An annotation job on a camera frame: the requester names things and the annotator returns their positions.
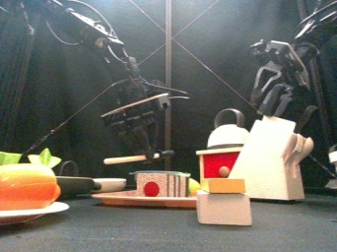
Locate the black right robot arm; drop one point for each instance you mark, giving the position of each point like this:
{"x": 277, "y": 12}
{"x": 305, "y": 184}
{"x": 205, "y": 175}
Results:
{"x": 318, "y": 23}

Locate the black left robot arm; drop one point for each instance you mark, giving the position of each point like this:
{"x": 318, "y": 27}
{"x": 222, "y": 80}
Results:
{"x": 87, "y": 23}

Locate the white wooden knife block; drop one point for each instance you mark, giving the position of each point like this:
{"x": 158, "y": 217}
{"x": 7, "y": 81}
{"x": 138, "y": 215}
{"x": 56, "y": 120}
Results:
{"x": 267, "y": 164}

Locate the sliced toy block red dot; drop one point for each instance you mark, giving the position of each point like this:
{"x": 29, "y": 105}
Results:
{"x": 158, "y": 183}

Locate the small white bowl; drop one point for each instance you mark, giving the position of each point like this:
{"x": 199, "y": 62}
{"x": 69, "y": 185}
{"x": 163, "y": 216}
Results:
{"x": 110, "y": 184}

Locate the red toy coffee grinder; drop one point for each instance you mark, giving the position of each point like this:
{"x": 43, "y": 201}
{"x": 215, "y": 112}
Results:
{"x": 214, "y": 162}

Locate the yellow-green toy fruit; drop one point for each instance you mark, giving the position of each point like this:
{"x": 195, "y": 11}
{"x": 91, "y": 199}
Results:
{"x": 194, "y": 186}

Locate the pink wooden tray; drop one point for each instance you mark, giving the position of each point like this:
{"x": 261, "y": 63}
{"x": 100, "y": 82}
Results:
{"x": 131, "y": 200}

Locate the black toy pot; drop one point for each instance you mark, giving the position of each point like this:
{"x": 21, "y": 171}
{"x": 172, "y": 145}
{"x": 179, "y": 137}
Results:
{"x": 73, "y": 185}

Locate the yellow wooden block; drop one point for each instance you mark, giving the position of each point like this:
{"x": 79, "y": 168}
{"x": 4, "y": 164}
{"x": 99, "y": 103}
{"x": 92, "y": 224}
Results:
{"x": 223, "y": 186}

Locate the green toy leaves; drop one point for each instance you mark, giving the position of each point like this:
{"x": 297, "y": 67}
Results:
{"x": 43, "y": 158}

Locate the white object at table edge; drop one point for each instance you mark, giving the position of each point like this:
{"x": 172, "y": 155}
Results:
{"x": 333, "y": 164}

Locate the orange toy fruit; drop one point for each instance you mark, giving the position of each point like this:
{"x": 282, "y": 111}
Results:
{"x": 27, "y": 187}

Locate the white plate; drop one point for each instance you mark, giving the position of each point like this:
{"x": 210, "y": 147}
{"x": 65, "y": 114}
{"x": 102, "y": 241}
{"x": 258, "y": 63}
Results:
{"x": 39, "y": 211}

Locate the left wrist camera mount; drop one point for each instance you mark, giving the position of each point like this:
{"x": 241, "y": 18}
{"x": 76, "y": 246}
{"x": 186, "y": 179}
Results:
{"x": 140, "y": 103}

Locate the vertical metal frame post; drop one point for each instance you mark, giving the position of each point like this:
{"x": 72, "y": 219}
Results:
{"x": 168, "y": 49}

